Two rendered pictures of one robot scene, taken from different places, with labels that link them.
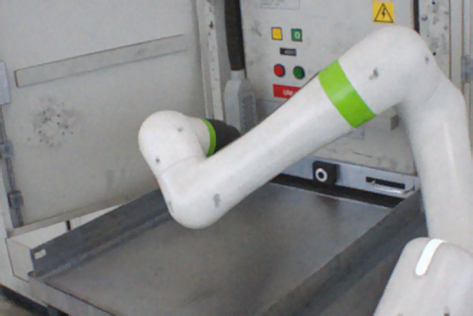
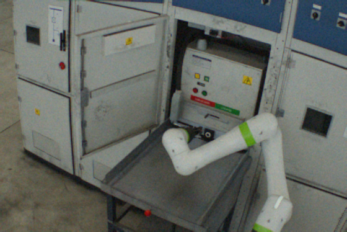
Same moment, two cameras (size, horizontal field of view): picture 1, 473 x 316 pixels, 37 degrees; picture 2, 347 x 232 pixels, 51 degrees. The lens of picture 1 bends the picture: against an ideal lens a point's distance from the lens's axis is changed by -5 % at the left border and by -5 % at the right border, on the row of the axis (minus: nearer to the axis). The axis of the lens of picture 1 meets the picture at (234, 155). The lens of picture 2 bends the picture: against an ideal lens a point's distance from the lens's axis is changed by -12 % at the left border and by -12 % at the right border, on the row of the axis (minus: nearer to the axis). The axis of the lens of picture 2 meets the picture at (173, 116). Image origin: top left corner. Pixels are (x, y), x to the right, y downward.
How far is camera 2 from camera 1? 94 cm
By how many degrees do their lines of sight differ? 19
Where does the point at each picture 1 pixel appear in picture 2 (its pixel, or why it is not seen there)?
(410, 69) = (272, 132)
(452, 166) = (277, 160)
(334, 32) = (224, 82)
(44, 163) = (95, 127)
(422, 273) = (276, 208)
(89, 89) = (116, 95)
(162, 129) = (175, 139)
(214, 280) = (180, 187)
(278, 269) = (202, 182)
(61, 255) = (113, 174)
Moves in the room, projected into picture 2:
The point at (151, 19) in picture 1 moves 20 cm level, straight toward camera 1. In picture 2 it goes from (144, 64) to (153, 79)
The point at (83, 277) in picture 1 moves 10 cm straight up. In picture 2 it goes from (126, 184) to (126, 170)
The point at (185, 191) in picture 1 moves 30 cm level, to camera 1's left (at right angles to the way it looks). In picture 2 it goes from (184, 164) to (121, 168)
